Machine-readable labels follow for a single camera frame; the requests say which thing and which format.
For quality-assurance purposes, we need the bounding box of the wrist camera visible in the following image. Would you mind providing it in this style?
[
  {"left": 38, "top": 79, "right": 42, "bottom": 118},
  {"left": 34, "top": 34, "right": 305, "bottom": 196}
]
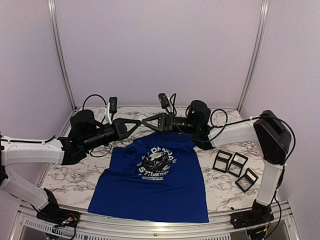
[
  {"left": 105, "top": 96, "right": 118, "bottom": 124},
  {"left": 158, "top": 93, "right": 174, "bottom": 116}
]

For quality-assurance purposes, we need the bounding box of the black display box middle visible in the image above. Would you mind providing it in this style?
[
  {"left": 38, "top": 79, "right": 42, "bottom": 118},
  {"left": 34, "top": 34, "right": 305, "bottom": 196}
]
[{"left": 226, "top": 152, "right": 249, "bottom": 178}]

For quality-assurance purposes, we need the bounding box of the right aluminium corner post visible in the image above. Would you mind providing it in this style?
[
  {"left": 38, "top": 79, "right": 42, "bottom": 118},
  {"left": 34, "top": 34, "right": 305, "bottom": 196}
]
[{"left": 236, "top": 0, "right": 270, "bottom": 113}]

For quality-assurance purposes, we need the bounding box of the blue panda print t-shirt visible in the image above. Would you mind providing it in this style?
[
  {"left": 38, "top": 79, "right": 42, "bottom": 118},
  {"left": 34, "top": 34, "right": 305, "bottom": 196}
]
[{"left": 87, "top": 132, "right": 209, "bottom": 223}]

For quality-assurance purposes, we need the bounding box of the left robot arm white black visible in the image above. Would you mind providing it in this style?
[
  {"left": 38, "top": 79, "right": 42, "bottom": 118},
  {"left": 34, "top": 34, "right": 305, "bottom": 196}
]
[{"left": 0, "top": 109, "right": 141, "bottom": 223}]

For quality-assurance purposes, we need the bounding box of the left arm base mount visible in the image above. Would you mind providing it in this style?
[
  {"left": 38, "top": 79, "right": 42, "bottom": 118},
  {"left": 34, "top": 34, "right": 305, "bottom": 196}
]
[{"left": 32, "top": 202, "right": 80, "bottom": 227}]

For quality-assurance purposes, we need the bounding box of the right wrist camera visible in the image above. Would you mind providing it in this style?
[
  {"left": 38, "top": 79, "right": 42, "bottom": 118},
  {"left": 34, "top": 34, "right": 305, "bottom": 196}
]
[{"left": 158, "top": 93, "right": 174, "bottom": 116}]

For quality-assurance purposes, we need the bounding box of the black display box left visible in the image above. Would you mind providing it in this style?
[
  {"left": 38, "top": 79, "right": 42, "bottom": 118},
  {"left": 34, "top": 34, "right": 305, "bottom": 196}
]
[{"left": 212, "top": 150, "right": 233, "bottom": 173}]

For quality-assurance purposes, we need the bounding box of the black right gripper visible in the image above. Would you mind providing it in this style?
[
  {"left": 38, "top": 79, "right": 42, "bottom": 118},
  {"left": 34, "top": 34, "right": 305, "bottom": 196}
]
[{"left": 142, "top": 111, "right": 199, "bottom": 134}]

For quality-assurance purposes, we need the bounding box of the black display box right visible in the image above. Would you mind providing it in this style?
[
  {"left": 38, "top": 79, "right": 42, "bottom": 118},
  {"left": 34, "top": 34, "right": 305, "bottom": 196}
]
[{"left": 235, "top": 167, "right": 259, "bottom": 193}]

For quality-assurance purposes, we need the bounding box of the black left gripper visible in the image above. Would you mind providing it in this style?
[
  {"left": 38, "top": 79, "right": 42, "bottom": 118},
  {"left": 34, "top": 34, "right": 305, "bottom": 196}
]
[{"left": 82, "top": 117, "right": 142, "bottom": 152}]

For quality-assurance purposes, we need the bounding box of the left aluminium corner post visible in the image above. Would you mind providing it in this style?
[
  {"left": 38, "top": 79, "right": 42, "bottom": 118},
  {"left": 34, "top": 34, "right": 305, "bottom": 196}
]
[{"left": 47, "top": 0, "right": 77, "bottom": 111}]

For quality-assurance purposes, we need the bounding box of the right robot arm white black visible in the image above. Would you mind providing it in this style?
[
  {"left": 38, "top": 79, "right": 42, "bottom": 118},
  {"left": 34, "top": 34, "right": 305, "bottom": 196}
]
[{"left": 142, "top": 94, "right": 296, "bottom": 224}]

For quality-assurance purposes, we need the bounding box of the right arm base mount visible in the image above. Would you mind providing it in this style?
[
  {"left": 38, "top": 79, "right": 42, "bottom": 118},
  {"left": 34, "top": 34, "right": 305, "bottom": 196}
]
[{"left": 230, "top": 207, "right": 275, "bottom": 229}]

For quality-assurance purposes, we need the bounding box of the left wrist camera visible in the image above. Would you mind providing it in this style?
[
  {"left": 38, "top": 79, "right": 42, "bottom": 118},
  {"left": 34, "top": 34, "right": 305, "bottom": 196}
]
[{"left": 105, "top": 96, "right": 118, "bottom": 124}]

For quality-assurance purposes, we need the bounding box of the aluminium corner post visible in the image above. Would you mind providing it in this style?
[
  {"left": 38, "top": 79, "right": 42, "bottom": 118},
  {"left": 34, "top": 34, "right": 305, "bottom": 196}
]
[
  {"left": 47, "top": 0, "right": 77, "bottom": 111},
  {"left": 236, "top": 0, "right": 270, "bottom": 113}
]

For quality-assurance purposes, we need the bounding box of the black display box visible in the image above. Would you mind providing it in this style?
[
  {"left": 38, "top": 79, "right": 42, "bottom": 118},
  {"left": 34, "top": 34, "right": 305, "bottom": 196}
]
[
  {"left": 226, "top": 152, "right": 249, "bottom": 178},
  {"left": 212, "top": 150, "right": 233, "bottom": 173},
  {"left": 235, "top": 167, "right": 259, "bottom": 193}
]

